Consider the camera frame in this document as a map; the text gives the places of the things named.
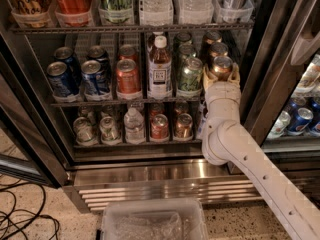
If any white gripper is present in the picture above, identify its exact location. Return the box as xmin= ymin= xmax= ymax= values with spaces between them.
xmin=203 ymin=63 xmax=241 ymax=109

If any gold orange can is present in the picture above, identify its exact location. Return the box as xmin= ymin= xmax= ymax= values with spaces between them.
xmin=208 ymin=42 xmax=229 ymax=60
xmin=210 ymin=56 xmax=233 ymax=81
xmin=200 ymin=30 xmax=222 ymax=55

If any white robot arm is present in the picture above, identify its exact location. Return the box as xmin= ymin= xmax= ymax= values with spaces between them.
xmin=202 ymin=66 xmax=320 ymax=240

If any front green can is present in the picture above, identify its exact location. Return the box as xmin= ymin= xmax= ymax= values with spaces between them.
xmin=178 ymin=57 xmax=203 ymax=92

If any middle green can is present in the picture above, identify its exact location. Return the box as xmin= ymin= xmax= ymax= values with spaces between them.
xmin=177 ymin=44 xmax=197 ymax=73

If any rear green can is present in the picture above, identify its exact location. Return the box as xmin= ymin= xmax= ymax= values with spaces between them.
xmin=173 ymin=32 xmax=193 ymax=50

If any bottom copper can front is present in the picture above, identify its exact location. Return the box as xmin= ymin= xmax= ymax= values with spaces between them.
xmin=174 ymin=113 xmax=193 ymax=138

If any glass fridge door right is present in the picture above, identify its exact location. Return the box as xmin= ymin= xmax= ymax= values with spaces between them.
xmin=240 ymin=0 xmax=319 ymax=171

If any white can behind glass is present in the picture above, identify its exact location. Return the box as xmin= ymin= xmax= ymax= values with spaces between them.
xmin=267 ymin=111 xmax=291 ymax=139

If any bottom red can front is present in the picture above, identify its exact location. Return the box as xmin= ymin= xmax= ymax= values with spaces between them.
xmin=151 ymin=114 xmax=169 ymax=140

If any top shelf water bottle right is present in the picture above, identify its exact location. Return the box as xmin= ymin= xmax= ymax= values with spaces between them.
xmin=176 ymin=0 xmax=214 ymax=24

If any shelf water bottle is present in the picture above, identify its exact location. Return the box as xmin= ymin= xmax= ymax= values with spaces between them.
xmin=139 ymin=0 xmax=173 ymax=26
xmin=176 ymin=0 xmax=214 ymax=24

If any blue can behind glass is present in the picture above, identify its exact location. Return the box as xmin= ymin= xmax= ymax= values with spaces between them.
xmin=287 ymin=107 xmax=313 ymax=135

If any front red orange can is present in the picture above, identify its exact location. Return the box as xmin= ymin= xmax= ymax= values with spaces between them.
xmin=116 ymin=59 xmax=141 ymax=94

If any red orange can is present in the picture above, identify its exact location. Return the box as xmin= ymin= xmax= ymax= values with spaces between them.
xmin=118 ymin=44 xmax=138 ymax=62
xmin=116 ymin=59 xmax=141 ymax=94

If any top shelf water bottle left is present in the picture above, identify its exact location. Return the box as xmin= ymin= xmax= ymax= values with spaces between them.
xmin=139 ymin=0 xmax=173 ymax=26

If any rear red orange can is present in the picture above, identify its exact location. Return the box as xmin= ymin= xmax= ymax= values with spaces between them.
xmin=118 ymin=44 xmax=138 ymax=62

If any stainless steel fridge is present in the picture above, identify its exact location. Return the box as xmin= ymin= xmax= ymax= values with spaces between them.
xmin=0 ymin=0 xmax=320 ymax=212

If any bottom silver can inner front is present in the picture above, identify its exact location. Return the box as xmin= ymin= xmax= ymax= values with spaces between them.
xmin=99 ymin=116 xmax=119 ymax=141

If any rear blue can inner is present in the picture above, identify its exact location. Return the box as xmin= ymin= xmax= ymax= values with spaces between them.
xmin=87 ymin=45 xmax=111 ymax=71

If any front blue can inner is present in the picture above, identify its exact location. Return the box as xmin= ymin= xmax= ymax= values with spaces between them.
xmin=81 ymin=60 xmax=110 ymax=96

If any top shelf green can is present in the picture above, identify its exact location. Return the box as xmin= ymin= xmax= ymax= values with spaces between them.
xmin=101 ymin=0 xmax=133 ymax=24

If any bottom silver can outer front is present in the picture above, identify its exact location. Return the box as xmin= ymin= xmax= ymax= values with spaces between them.
xmin=73 ymin=117 xmax=97 ymax=146

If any rear blue can outer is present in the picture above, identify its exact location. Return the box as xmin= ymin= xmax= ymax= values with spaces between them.
xmin=54 ymin=46 xmax=82 ymax=85

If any front blue can outer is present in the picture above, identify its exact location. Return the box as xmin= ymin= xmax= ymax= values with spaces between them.
xmin=47 ymin=61 xmax=79 ymax=98

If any top shelf cola can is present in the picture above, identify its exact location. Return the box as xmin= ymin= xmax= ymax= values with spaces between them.
xmin=56 ymin=0 xmax=92 ymax=27

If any open fridge door left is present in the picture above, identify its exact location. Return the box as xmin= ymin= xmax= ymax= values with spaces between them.
xmin=0 ymin=44 xmax=68 ymax=188

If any top shelf gold can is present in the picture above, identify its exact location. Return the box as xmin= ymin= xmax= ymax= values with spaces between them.
xmin=9 ymin=0 xmax=52 ymax=28

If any bottom tea bottle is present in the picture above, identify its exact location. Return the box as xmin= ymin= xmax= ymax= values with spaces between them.
xmin=196 ymin=101 xmax=208 ymax=140

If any tea bottle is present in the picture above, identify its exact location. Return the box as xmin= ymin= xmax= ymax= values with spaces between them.
xmin=147 ymin=32 xmax=164 ymax=53
xmin=196 ymin=101 xmax=208 ymax=140
xmin=148 ymin=35 xmax=172 ymax=99

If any front tea bottle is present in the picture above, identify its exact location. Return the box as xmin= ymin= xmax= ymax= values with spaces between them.
xmin=148 ymin=35 xmax=172 ymax=99

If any rear tea bottle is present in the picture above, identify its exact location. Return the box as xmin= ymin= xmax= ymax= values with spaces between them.
xmin=147 ymin=32 xmax=164 ymax=53

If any bottom water bottle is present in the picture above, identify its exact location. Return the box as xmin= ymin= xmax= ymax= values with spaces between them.
xmin=124 ymin=108 xmax=145 ymax=144

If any clear plastic bin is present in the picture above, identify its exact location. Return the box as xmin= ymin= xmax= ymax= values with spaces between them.
xmin=100 ymin=198 xmax=209 ymax=240

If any fridge door handle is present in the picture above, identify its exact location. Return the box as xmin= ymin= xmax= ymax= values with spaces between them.
xmin=291 ymin=0 xmax=320 ymax=66

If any black floor cable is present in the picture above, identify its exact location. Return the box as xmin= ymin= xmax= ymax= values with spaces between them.
xmin=0 ymin=174 xmax=61 ymax=240

